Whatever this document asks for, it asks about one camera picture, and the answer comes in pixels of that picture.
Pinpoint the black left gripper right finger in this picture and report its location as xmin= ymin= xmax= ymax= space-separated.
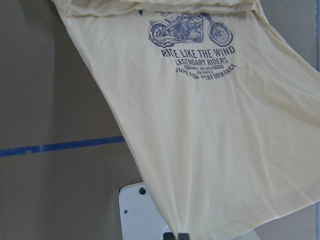
xmin=178 ymin=233 xmax=190 ymax=240

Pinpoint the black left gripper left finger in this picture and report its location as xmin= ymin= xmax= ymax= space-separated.
xmin=163 ymin=232 xmax=177 ymax=240

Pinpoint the cream long-sleeve printed shirt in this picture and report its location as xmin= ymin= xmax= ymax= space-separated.
xmin=54 ymin=0 xmax=320 ymax=240

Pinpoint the brown table cover mat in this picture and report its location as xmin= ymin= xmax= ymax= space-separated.
xmin=0 ymin=0 xmax=320 ymax=240

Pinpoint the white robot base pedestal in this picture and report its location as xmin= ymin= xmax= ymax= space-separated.
xmin=118 ymin=182 xmax=172 ymax=240

